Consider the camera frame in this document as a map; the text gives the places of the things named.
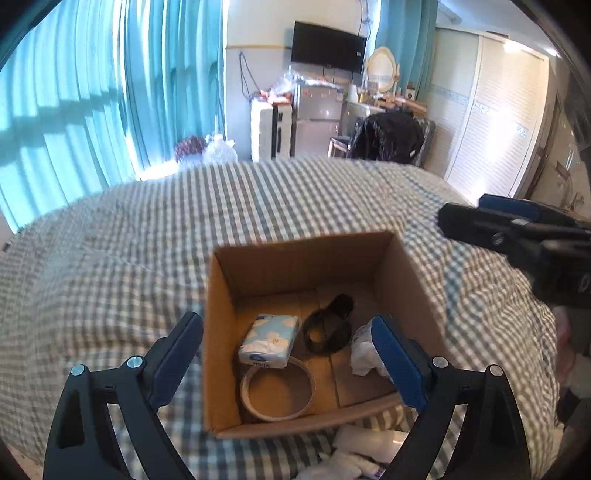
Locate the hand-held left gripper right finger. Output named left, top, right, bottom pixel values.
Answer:
left=369, top=314, right=532, bottom=480

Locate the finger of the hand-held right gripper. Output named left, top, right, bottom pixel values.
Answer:
left=437, top=203, right=575, bottom=274
left=477, top=193, right=591, bottom=229

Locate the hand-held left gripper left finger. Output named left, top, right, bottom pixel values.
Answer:
left=44, top=311, right=204, bottom=480

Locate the cardboard box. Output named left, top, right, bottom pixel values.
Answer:
left=202, top=230, right=455, bottom=439

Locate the crumpled white plastic bag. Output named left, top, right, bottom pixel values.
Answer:
left=349, top=322, right=393, bottom=378

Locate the black hair band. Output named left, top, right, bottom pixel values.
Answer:
left=303, top=293, right=355, bottom=356

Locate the white plastic packet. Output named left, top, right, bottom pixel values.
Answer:
left=333, top=425, right=410, bottom=463

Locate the white sliding wardrobe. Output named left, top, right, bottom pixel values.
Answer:
left=424, top=27, right=551, bottom=201

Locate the blue white tissue pack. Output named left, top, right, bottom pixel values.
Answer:
left=238, top=314, right=300, bottom=371

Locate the beige tape roll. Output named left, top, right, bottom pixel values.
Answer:
left=240, top=354, right=317, bottom=422

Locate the white crumpled wrapper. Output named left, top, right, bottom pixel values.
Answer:
left=295, top=450, right=387, bottom=480

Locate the grey white checked blanket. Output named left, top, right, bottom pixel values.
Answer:
left=0, top=156, right=561, bottom=480

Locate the oval vanity mirror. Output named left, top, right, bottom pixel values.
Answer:
left=366, top=46, right=400, bottom=93

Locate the narrow teal curtain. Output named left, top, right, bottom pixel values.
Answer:
left=375, top=0, right=438, bottom=95

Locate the silver refrigerator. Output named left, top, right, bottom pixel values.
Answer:
left=292, top=82, right=345, bottom=158

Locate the purple flower bunch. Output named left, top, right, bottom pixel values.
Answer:
left=174, top=136, right=206, bottom=161

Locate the clear plastic bag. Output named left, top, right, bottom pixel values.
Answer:
left=202, top=134, right=238, bottom=164

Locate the clear bag with goods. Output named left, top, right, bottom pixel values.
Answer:
left=259, top=69, right=305, bottom=103

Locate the wide teal curtain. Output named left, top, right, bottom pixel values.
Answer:
left=0, top=0, right=228, bottom=232

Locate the black wall television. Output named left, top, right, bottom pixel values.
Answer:
left=290, top=20, right=368, bottom=75

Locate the dark wall cable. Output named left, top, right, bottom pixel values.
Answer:
left=238, top=52, right=260, bottom=99

